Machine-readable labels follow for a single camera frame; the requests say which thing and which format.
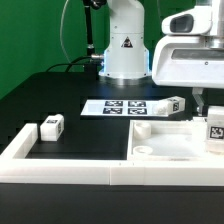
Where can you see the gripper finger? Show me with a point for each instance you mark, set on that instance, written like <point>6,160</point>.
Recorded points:
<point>197,93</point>

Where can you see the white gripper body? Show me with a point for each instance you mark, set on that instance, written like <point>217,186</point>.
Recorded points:
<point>191,54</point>

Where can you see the white sheet with tags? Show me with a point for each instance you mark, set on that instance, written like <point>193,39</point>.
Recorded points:
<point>123,108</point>

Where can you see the white square table top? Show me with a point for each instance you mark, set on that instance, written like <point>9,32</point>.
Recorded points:
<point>151,140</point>

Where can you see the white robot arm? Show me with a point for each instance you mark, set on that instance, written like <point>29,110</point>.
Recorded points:
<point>126,61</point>

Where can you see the white U-shaped obstacle fence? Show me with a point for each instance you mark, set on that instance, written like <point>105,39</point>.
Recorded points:
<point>15,167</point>

